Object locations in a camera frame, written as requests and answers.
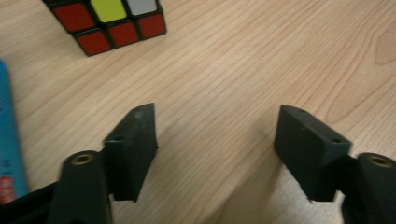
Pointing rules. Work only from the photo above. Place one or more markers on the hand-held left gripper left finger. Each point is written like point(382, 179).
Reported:
point(132, 155)

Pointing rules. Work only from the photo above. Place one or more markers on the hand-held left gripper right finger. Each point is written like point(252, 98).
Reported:
point(308, 155)

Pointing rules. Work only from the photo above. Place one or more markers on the blue wet wipes pack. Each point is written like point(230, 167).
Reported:
point(7, 140)

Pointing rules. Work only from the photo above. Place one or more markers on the multicoloured puzzle cube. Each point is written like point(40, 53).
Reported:
point(109, 28)

